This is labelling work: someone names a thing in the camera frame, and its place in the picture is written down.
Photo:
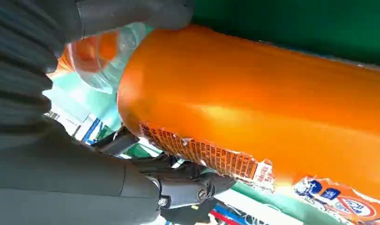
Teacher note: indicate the ribbed grey right arm sleeve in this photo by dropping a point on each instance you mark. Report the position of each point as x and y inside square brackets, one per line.
[19, 62]

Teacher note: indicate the red and blue bar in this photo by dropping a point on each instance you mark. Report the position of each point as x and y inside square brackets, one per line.
[222, 216]

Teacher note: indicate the orange drink bottle clear neck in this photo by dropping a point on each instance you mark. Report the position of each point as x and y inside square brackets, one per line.
[90, 52]

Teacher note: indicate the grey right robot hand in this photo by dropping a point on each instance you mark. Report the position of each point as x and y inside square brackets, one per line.
[68, 186]

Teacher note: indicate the green table mat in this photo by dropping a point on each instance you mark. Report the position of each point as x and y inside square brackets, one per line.
[301, 24]

